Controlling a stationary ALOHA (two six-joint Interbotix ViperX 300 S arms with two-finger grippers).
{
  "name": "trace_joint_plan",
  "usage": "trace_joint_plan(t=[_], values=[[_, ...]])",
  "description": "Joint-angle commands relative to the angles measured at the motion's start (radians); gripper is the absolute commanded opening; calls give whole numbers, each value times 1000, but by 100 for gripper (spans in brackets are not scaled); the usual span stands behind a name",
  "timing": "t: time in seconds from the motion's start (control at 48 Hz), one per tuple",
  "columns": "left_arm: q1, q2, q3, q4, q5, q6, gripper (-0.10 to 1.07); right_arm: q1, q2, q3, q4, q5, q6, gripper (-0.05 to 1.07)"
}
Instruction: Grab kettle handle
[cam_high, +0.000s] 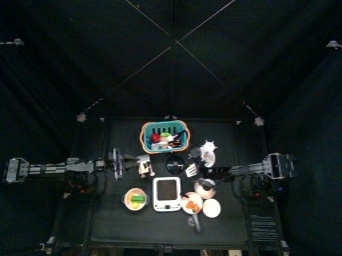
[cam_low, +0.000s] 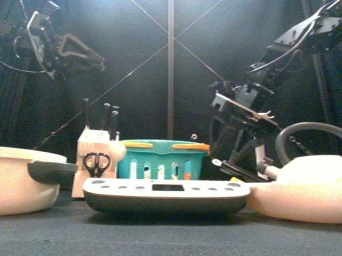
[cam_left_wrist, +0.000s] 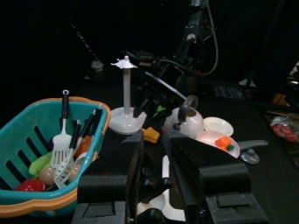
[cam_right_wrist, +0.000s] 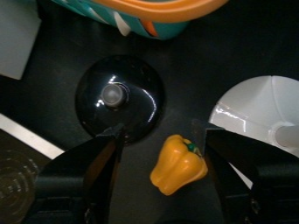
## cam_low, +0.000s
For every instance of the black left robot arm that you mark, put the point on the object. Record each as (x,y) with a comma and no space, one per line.
(13,20)

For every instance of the black scissors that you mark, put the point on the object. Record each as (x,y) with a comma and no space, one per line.
(96,164)

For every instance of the grey and white kitchen scale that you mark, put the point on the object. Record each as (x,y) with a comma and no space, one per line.
(164,196)

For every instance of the white knife block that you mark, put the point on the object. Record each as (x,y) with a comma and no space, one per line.
(95,146)

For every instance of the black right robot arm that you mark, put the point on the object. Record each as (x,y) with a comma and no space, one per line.
(302,43)

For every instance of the vertical metal frame pole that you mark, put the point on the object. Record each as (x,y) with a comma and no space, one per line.
(169,66)

